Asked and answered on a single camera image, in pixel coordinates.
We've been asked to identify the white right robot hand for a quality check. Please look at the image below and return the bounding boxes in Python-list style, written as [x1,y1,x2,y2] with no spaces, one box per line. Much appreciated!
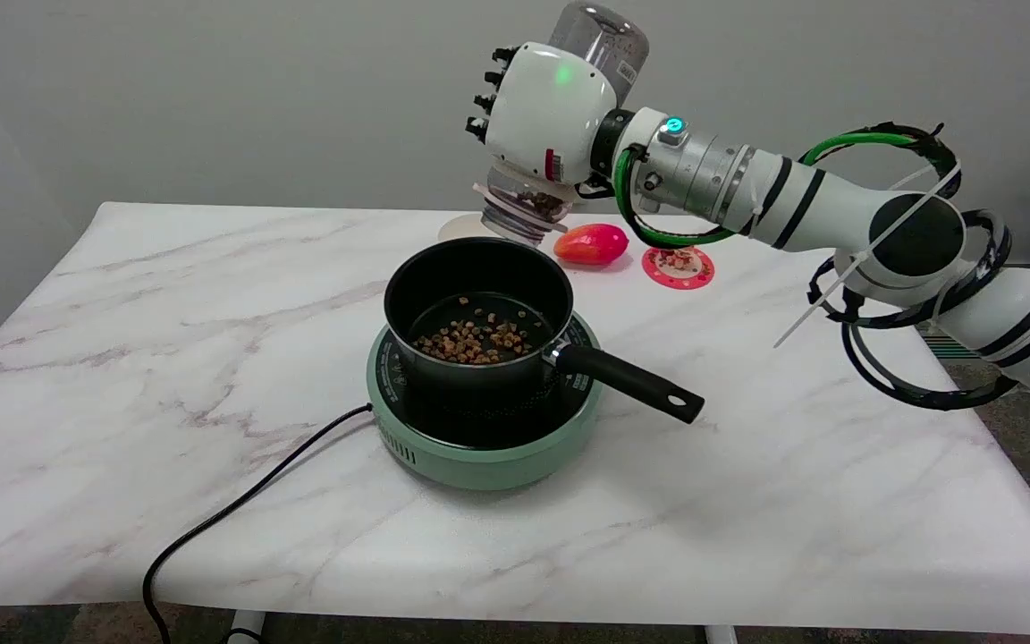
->
[466,40,620,189]

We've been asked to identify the clear plastic bottle white sleeve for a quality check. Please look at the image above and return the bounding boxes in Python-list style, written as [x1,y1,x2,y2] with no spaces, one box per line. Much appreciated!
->
[479,2,650,248]

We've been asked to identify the red orange mango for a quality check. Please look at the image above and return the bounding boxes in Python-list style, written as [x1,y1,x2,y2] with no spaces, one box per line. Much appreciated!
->
[553,224,630,267]

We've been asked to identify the pink round coaster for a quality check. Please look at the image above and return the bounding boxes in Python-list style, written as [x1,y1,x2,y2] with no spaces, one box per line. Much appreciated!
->
[642,246,715,291]

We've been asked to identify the brown food pieces in pan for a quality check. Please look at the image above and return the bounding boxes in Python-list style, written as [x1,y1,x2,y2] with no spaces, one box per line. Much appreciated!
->
[412,297,536,366]

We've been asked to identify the white zip tie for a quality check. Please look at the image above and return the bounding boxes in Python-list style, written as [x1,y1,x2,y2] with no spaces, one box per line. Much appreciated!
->
[773,161,963,350]

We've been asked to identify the green induction cooker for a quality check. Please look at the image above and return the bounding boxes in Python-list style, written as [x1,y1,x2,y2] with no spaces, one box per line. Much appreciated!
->
[366,309,605,492]

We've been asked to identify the floor vent grille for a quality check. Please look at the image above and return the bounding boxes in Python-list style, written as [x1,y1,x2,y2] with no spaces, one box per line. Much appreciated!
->
[922,326,974,360]

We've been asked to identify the black saucepan with handle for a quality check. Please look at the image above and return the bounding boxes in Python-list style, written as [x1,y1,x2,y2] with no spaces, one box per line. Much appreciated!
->
[384,237,705,426]

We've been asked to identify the green robot cable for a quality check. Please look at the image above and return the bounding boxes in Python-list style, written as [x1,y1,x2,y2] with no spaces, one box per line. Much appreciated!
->
[613,131,920,250]

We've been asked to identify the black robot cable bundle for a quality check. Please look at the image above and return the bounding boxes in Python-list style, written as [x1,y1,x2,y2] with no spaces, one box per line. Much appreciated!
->
[806,121,1018,412]

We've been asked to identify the black power cord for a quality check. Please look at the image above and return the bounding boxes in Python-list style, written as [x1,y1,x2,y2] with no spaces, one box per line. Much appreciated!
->
[141,403,375,644]

